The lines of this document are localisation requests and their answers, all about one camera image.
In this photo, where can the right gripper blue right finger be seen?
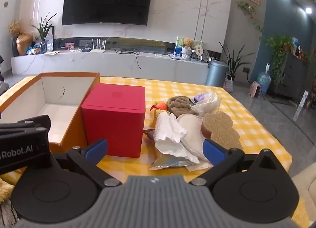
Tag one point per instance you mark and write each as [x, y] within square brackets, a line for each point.
[223, 161]

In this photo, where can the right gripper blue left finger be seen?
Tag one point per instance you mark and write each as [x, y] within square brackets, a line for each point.
[83, 163]

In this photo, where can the round white pad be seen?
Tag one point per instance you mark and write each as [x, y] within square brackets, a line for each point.
[190, 146]

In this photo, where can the bear shaped loofah sponge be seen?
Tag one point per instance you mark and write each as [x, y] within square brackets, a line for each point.
[217, 126]

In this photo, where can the clear plastic bag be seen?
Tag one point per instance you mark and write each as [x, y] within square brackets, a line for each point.
[205, 103]

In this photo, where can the silver wet wipes pack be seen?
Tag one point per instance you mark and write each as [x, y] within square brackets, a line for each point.
[164, 161]

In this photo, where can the brown plush knot toy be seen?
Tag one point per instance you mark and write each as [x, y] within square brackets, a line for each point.
[179, 105]

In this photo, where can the orange crochet fruit toy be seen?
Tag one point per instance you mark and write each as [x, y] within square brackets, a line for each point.
[159, 105]

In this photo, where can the yellow checkered tablecloth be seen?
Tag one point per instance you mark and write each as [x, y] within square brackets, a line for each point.
[253, 136]

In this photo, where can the red cube box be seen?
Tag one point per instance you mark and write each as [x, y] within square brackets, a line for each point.
[116, 113]

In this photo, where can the orange cardboard storage box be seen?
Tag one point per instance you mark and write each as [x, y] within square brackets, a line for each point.
[58, 95]

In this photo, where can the woven small basket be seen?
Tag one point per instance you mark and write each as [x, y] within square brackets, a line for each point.
[228, 83]

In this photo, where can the pink small heater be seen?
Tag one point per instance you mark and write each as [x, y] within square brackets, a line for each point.
[255, 89]

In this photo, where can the beige sofa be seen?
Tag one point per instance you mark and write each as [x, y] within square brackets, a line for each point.
[305, 184]

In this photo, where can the grey metal trash can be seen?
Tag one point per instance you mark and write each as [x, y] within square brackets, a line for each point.
[216, 74]

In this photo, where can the blue water jug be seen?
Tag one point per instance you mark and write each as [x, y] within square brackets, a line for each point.
[264, 80]

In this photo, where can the potted floor plant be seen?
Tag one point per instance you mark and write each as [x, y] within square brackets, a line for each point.
[234, 60]

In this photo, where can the white marble tv console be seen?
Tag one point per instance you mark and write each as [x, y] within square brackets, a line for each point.
[128, 65]

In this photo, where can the dark grey cabinet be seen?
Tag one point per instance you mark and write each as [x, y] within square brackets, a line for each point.
[293, 76]

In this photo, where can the gold round vase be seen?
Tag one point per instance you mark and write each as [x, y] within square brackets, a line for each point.
[23, 42]

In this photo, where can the white wifi router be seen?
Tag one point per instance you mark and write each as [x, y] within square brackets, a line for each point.
[97, 48]

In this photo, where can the dried flower black vase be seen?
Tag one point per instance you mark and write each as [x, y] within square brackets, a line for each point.
[15, 29]

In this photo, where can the green plant in glass vase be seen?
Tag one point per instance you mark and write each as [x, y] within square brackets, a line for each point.
[43, 28]

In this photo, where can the teddy bear figurine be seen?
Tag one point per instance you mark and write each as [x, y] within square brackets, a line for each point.
[187, 43]

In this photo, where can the trailing green ivy plant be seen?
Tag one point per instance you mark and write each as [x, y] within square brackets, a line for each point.
[280, 46]

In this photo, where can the wall mounted black television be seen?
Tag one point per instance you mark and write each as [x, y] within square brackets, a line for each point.
[133, 12]

